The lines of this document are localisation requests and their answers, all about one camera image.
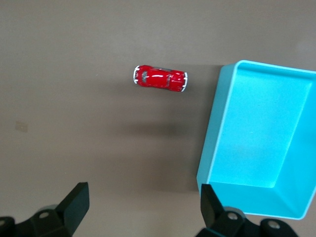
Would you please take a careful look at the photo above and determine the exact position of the red beetle toy car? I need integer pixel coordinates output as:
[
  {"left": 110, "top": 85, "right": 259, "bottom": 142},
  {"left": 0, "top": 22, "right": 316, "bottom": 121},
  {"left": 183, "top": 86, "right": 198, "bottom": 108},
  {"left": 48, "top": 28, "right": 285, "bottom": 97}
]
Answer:
[{"left": 132, "top": 64, "right": 189, "bottom": 93}]

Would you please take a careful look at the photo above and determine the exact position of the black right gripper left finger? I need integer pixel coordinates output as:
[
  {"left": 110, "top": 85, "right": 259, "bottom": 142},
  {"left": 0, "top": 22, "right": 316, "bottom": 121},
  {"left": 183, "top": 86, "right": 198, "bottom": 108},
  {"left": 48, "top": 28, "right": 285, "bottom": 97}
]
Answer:
[{"left": 0, "top": 182, "right": 90, "bottom": 237}]

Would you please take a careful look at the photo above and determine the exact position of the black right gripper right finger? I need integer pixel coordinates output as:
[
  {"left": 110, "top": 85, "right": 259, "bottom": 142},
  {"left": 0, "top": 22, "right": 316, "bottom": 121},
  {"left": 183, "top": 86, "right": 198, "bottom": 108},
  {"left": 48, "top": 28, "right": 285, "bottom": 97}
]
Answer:
[{"left": 195, "top": 183, "right": 297, "bottom": 237}]

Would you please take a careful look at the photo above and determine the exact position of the blue plastic box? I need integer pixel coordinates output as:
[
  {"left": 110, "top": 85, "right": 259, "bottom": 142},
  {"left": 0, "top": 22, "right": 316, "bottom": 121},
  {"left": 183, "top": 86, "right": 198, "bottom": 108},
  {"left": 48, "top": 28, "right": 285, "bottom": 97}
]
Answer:
[{"left": 196, "top": 59, "right": 316, "bottom": 221}]

